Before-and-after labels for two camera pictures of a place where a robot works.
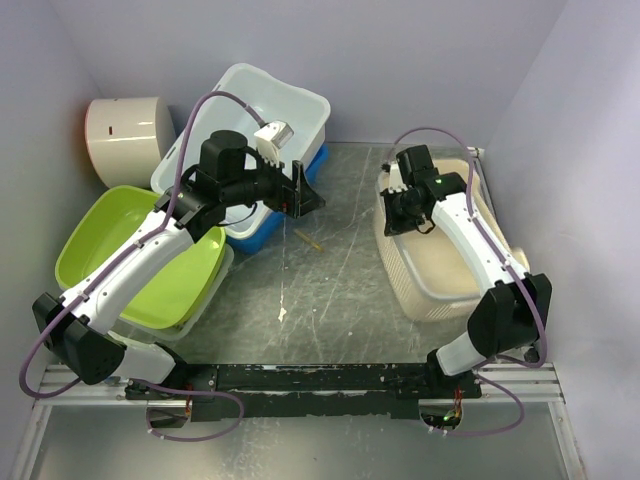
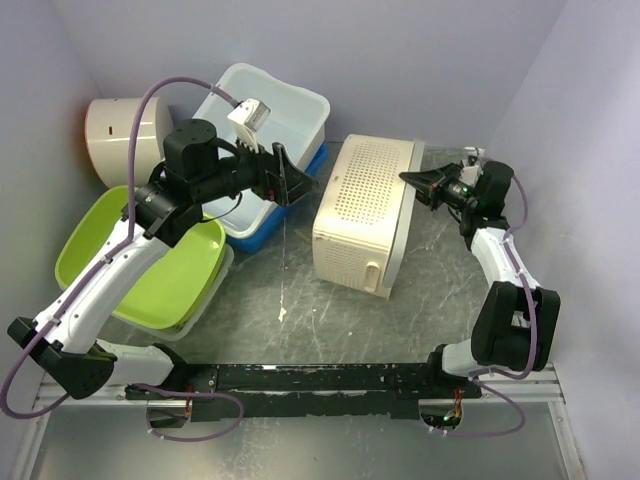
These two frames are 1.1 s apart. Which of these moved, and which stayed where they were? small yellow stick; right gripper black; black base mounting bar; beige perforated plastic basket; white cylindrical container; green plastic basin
Moved: right gripper black; beige perforated plastic basket
Stayed: green plastic basin; white cylindrical container; black base mounting bar; small yellow stick
